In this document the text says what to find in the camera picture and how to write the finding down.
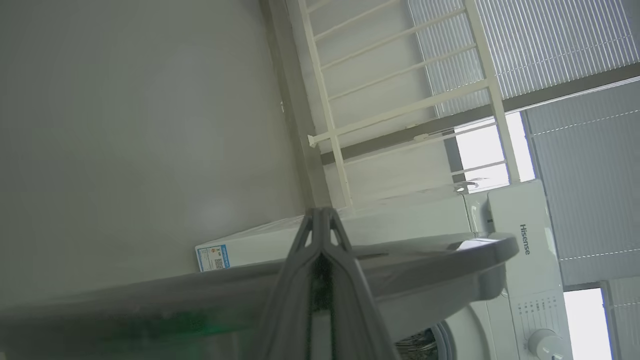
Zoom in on white metal railing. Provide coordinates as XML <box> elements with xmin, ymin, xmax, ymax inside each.
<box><xmin>297</xmin><ymin>0</ymin><xmax>523</xmax><ymax>216</ymax></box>

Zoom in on black round glass washer door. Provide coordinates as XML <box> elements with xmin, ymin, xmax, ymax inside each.
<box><xmin>0</xmin><ymin>232</ymin><xmax>521</xmax><ymax>360</ymax></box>

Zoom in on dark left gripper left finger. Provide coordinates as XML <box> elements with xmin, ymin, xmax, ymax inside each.
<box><xmin>250</xmin><ymin>207</ymin><xmax>326</xmax><ymax>360</ymax></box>

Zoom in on white washer control knob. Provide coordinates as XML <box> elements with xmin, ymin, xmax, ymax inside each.
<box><xmin>527</xmin><ymin>327</ymin><xmax>568</xmax><ymax>360</ymax></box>

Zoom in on white Hisense washing machine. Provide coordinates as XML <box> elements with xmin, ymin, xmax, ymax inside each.
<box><xmin>195</xmin><ymin>179</ymin><xmax>576</xmax><ymax>360</ymax></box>

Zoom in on grey pleated window blind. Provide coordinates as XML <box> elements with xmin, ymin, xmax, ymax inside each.
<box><xmin>407</xmin><ymin>0</ymin><xmax>640</xmax><ymax>118</ymax></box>
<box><xmin>602</xmin><ymin>276</ymin><xmax>640</xmax><ymax>360</ymax></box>
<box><xmin>522</xmin><ymin>80</ymin><xmax>640</xmax><ymax>287</ymax></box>

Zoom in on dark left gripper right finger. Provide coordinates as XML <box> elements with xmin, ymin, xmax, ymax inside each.
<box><xmin>322</xmin><ymin>207</ymin><xmax>401</xmax><ymax>360</ymax></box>

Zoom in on blue energy label sticker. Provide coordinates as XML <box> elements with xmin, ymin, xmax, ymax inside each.
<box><xmin>196</xmin><ymin>244</ymin><xmax>231</xmax><ymax>273</ymax></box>

